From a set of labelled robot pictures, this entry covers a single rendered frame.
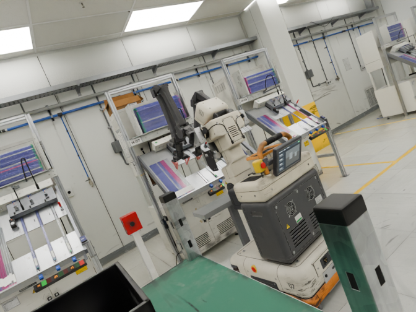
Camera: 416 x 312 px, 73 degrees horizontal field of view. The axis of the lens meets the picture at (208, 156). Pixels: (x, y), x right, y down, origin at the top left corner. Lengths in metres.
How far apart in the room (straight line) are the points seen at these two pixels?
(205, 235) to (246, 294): 2.54
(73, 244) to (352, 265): 2.25
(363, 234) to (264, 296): 0.22
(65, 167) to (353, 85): 6.58
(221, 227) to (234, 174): 1.17
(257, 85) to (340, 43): 4.60
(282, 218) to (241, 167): 0.52
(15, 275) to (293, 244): 1.84
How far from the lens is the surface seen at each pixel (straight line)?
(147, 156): 2.92
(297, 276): 1.76
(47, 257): 2.43
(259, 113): 3.60
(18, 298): 2.75
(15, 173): 2.78
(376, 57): 6.51
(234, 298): 0.47
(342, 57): 7.97
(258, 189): 1.62
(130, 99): 3.33
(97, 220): 4.32
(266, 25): 5.72
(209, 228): 3.00
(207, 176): 2.69
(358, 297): 0.29
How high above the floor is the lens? 1.19
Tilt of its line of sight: 5 degrees down
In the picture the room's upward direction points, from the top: 22 degrees counter-clockwise
